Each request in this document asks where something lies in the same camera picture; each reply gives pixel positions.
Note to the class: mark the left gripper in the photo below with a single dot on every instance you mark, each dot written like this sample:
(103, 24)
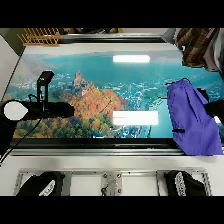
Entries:
(64, 109)

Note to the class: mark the purple shorts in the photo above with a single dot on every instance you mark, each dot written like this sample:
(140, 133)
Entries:
(193, 123)

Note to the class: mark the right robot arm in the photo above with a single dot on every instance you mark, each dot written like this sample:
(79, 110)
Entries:
(215, 108)

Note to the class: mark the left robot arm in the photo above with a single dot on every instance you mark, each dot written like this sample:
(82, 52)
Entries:
(15, 111)

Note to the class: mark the wooden rack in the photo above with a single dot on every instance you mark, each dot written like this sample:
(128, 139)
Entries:
(40, 37)

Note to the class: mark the checked shirt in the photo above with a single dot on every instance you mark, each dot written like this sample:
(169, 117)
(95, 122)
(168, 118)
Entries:
(195, 43)

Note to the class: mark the grey garment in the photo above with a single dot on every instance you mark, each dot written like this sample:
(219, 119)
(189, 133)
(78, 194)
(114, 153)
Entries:
(218, 50)

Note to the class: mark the silver frame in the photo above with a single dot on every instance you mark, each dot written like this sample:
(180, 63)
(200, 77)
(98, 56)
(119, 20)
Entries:
(111, 181)

